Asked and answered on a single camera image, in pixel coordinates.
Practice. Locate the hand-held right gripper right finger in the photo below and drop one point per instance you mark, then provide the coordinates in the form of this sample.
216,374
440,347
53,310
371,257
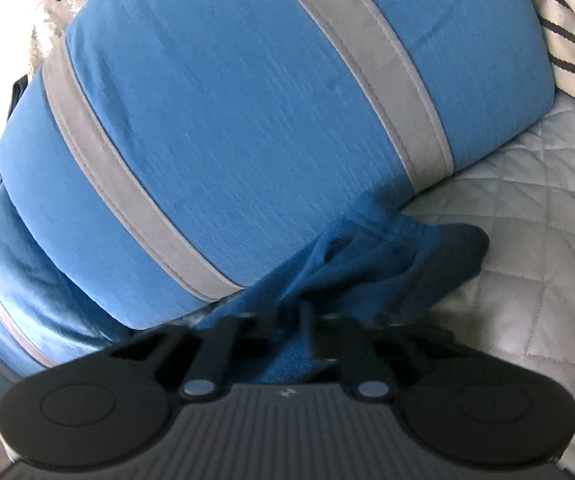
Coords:
372,367

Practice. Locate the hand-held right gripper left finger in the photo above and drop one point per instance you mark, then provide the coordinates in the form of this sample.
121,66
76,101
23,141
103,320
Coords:
212,360

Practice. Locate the blue fleece jacket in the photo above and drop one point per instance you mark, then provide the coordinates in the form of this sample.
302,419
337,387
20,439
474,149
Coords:
327,270

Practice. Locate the blue cushion with grey stripes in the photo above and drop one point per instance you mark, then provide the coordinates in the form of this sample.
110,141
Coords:
247,110
17,285

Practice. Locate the grey quilted bed cover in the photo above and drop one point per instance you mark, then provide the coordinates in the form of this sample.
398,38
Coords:
517,210

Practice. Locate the grey patterned cloth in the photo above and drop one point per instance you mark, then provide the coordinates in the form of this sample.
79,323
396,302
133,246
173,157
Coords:
55,25

